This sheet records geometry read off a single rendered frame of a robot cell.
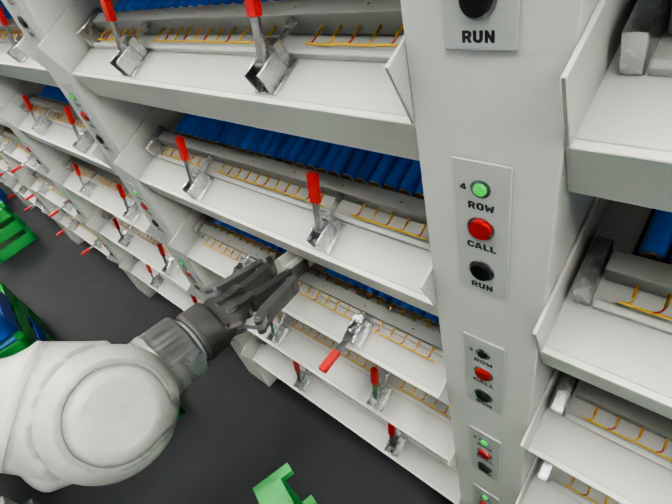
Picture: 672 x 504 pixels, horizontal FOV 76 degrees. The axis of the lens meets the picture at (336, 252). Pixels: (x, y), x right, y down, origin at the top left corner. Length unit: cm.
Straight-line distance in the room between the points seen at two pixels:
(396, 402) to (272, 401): 56
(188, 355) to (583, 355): 42
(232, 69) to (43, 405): 33
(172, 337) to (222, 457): 74
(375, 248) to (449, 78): 25
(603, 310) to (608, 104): 18
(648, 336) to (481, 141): 21
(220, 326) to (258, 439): 70
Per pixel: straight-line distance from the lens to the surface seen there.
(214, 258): 89
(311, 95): 38
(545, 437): 57
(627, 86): 29
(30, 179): 228
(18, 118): 151
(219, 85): 47
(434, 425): 77
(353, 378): 84
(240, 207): 63
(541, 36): 25
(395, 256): 46
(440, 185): 32
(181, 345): 57
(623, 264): 40
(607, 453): 57
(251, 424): 128
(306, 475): 117
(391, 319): 61
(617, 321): 41
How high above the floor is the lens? 104
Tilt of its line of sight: 41 degrees down
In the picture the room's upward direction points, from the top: 18 degrees counter-clockwise
